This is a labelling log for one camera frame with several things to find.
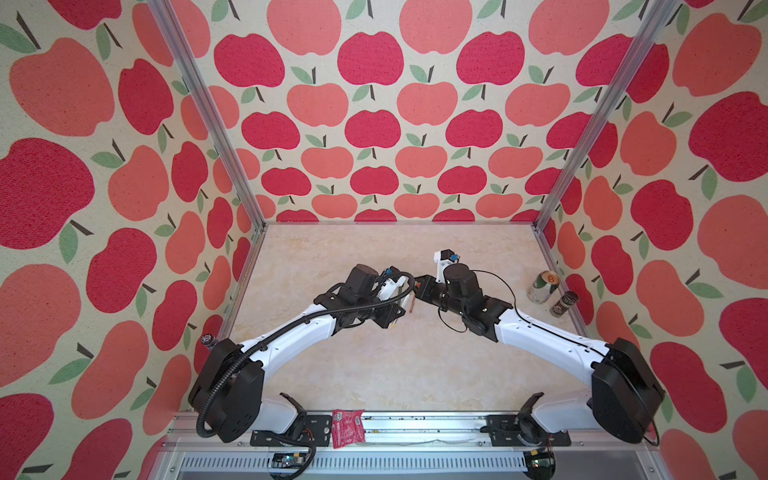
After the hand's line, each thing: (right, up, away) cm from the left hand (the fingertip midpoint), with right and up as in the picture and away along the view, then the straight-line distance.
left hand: (407, 311), depth 80 cm
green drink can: (+43, +6, +11) cm, 45 cm away
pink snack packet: (-15, -28, -7) cm, 32 cm away
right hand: (+2, +8, 0) cm, 9 cm away
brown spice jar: (+49, -1, +11) cm, 50 cm away
